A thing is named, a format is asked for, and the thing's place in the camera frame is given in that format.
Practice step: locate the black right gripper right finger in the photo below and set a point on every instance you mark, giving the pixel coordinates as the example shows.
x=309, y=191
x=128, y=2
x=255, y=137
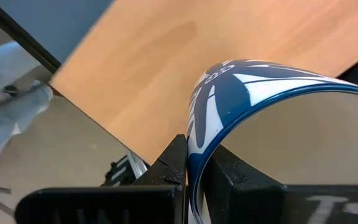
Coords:
x=259, y=205

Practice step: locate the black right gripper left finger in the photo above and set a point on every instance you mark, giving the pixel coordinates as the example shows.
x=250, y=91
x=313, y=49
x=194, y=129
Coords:
x=104, y=205

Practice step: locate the blue white floral mug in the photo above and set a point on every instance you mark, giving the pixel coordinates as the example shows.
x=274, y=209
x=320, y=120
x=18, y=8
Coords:
x=228, y=93

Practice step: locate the blue grey table mat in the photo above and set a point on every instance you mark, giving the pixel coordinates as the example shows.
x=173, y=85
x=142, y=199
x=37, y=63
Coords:
x=57, y=25

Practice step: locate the black aluminium table frame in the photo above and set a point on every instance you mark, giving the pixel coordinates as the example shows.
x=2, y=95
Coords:
x=120, y=171

